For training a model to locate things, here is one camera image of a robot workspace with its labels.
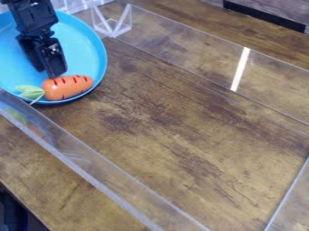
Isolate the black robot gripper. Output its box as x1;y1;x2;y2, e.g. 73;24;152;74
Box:
0;0;68;78

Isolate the clear acrylic right wall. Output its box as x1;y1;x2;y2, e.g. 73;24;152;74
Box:
264;158;309;231

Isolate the blue round tray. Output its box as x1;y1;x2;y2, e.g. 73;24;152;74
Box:
0;11;107;105

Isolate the clear acrylic wall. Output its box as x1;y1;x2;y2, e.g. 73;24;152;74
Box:
264;158;309;231
0;88;210;231
52;0;309;125

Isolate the clear acrylic back wall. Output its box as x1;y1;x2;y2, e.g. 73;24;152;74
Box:
52;0;309;125

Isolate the clear acrylic front wall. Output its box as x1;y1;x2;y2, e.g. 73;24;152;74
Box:
0;88;210;231

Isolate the black bar at table edge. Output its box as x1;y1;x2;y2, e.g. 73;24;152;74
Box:
223;0;306;33

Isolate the orange toy carrot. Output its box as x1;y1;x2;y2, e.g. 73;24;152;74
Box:
16;75;93;103

